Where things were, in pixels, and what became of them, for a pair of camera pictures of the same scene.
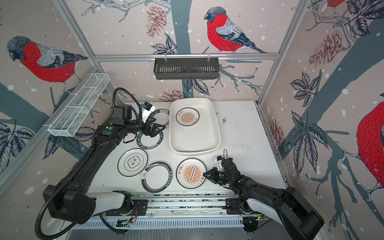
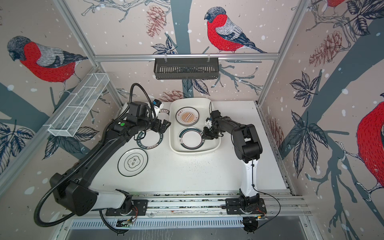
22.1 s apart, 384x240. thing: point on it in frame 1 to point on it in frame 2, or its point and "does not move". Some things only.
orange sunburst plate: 190,173 to 187,116
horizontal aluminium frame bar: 185,58 does not move
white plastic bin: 194,126 does not move
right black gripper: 213,171 to 207,133
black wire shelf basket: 186,69 does not move
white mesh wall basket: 69,117 does not move
